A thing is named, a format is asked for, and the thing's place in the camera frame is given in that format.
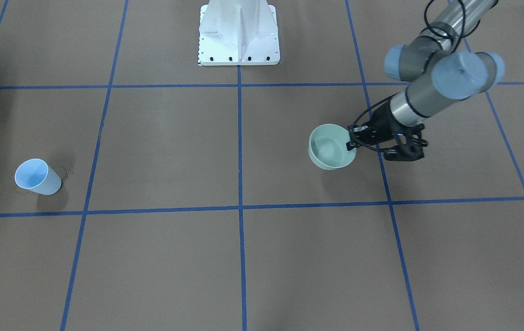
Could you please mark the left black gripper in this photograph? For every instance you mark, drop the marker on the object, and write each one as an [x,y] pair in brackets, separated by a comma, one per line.
[383,122]

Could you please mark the light green bowl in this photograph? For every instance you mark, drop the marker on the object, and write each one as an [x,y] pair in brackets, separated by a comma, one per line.
[327,147]

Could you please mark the light blue cup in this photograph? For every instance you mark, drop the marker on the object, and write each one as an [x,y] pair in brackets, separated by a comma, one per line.
[35,175]

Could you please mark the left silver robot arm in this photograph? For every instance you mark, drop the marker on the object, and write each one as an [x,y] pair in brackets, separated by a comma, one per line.
[438,74]

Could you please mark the white camera pedestal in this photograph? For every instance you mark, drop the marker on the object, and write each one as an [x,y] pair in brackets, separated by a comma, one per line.
[238,33]

